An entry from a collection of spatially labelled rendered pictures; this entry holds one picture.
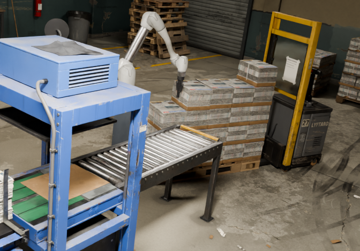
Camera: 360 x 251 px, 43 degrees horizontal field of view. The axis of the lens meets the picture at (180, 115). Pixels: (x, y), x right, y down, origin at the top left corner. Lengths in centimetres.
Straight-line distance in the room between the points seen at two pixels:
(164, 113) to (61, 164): 236
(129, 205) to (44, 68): 107
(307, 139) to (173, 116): 194
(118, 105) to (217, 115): 257
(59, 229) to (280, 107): 393
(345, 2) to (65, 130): 936
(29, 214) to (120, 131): 200
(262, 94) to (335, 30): 606
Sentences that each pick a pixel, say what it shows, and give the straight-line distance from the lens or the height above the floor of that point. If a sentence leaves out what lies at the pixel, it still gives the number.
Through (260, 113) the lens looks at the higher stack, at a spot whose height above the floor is 74.
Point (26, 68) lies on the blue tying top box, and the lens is 273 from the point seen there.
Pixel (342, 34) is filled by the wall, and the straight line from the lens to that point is 1118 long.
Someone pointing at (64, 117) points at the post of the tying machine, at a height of 152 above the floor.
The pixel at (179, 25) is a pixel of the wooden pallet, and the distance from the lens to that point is 1165.
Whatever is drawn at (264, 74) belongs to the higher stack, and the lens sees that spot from 530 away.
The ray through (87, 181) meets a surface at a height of 80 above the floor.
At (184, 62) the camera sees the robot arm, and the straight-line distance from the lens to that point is 478.
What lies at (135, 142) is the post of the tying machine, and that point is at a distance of 287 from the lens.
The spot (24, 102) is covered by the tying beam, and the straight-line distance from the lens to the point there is 259.
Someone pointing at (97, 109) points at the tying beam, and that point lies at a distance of 251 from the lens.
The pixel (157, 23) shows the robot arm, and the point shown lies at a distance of 457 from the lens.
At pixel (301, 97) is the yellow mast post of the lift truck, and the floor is 97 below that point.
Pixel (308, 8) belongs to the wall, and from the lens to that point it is 1146.
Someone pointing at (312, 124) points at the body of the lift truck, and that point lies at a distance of 590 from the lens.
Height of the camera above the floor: 234
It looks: 19 degrees down
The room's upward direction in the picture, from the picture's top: 8 degrees clockwise
